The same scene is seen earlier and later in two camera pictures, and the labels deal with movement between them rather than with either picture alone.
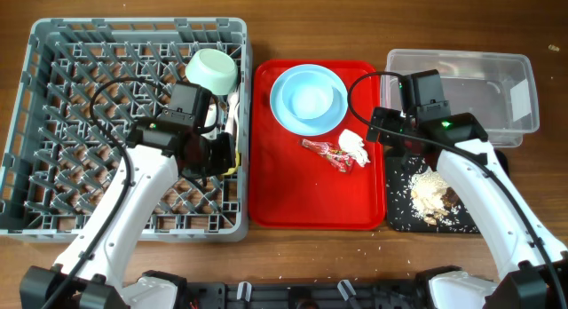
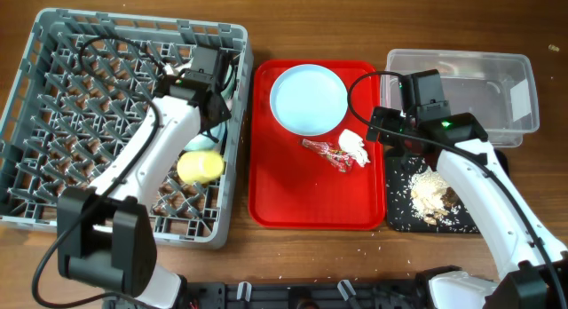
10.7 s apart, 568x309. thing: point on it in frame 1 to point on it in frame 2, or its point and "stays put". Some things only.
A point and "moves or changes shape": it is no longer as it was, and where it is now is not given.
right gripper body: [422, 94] stays put
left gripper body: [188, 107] to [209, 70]
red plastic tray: [287, 189] stays put
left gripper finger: [223, 153] to [214, 110]
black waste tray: [402, 216] stays put
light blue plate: [313, 127] stays put
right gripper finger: [388, 126] stays put
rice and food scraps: [430, 196] stays put
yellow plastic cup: [233, 170] moves or changes shape
